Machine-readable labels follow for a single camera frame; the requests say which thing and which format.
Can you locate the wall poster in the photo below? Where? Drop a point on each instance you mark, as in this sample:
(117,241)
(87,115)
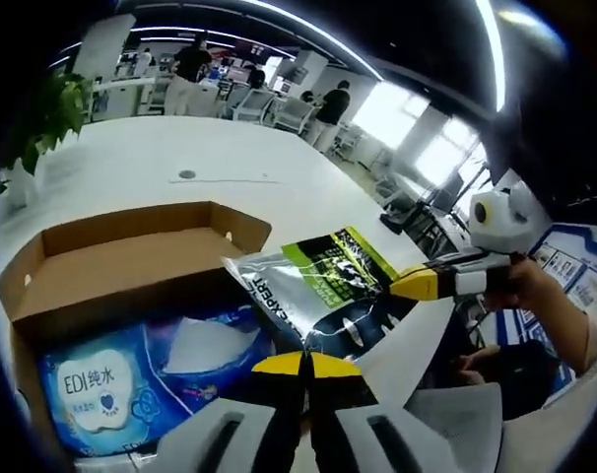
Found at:
(574,276)

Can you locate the brown cardboard shoe box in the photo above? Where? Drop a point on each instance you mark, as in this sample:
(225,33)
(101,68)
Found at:
(131,266)

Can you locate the blue wet wipes pack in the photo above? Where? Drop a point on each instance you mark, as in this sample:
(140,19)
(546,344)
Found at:
(91,384)

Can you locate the potted green plant white pot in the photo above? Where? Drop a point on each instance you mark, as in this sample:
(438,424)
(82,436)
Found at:
(57,113)

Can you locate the silver green foil pouch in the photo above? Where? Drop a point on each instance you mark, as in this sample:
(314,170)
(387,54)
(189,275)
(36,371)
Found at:
(279,286)

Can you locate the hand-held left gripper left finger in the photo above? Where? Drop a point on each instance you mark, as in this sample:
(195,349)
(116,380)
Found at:
(239,438)

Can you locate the person's beige shirt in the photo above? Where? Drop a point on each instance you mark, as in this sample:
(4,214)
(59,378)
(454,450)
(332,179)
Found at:
(550,433)

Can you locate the person's right hand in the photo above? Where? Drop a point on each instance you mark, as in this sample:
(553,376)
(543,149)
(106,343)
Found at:
(527,286)

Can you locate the round table grommet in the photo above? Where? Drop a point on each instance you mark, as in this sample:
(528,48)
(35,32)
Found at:
(187,174)

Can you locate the white office chair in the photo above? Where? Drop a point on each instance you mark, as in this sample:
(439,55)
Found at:
(293,115)
(254,103)

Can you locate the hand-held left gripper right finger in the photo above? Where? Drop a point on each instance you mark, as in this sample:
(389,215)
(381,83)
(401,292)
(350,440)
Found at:
(362,438)

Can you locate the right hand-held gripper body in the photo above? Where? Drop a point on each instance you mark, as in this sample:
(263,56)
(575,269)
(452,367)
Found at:
(505,222)

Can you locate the grey mesh office chair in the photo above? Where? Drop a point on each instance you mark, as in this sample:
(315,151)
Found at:
(456,419)

